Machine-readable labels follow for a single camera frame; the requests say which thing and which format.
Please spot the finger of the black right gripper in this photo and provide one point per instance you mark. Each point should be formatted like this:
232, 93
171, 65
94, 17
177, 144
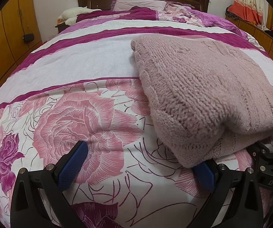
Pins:
260, 154

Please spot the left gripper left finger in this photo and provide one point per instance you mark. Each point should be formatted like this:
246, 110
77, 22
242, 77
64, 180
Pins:
27, 208

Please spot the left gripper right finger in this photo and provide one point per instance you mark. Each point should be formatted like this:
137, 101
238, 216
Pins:
234, 200

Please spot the pink knit cardigan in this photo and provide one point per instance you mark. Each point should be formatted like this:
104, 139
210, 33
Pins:
207, 99

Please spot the wooden side cabinet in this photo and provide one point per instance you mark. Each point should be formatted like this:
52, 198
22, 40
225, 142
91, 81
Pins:
264, 39

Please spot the floral magenta striped bedspread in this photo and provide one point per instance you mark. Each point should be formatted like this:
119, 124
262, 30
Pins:
84, 85

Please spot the red white curtain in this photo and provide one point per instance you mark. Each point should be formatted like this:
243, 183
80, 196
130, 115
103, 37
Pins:
251, 10

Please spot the small black hanging bag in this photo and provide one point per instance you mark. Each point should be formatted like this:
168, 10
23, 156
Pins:
27, 38

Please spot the purple floral folded quilt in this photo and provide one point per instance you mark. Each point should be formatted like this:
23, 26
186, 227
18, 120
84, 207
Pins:
185, 13

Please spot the orange wooden wardrobe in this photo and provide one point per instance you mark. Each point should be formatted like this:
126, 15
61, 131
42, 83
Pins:
17, 18

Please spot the dark wooden nightstand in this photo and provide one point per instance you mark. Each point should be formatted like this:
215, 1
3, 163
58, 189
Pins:
61, 27

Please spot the white plush toy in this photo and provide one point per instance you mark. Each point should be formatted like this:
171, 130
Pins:
69, 16

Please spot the pink ruffled pillow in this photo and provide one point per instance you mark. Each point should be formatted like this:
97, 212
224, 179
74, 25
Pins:
123, 5

